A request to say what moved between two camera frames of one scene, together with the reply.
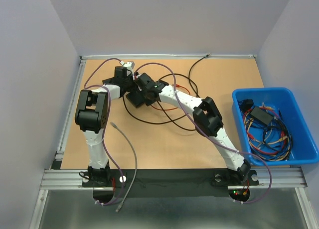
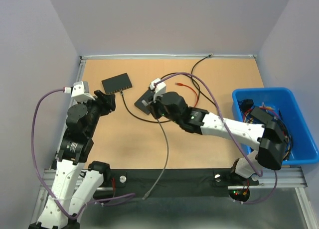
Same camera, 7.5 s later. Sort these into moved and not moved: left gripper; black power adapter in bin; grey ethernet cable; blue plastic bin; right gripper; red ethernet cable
Moved: left gripper; red ethernet cable; right gripper; grey ethernet cable
Not moved: black power adapter in bin; blue plastic bin
